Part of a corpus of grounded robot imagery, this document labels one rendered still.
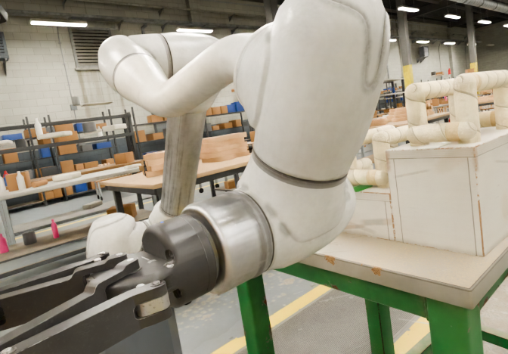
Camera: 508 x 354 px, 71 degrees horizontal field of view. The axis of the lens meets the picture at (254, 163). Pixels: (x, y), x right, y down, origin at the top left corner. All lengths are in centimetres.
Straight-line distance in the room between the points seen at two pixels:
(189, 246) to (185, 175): 73
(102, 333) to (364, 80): 26
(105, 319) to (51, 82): 1160
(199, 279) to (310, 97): 17
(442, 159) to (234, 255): 42
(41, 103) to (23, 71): 92
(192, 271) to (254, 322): 68
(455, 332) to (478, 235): 15
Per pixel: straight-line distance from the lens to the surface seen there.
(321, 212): 36
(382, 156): 73
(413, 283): 60
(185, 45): 84
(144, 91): 66
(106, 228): 115
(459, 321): 60
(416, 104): 69
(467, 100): 65
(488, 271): 62
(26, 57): 1187
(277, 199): 34
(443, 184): 65
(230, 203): 34
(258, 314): 98
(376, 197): 72
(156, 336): 121
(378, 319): 138
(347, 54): 29
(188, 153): 98
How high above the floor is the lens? 119
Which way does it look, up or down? 6 degrees down
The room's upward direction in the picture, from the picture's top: 9 degrees counter-clockwise
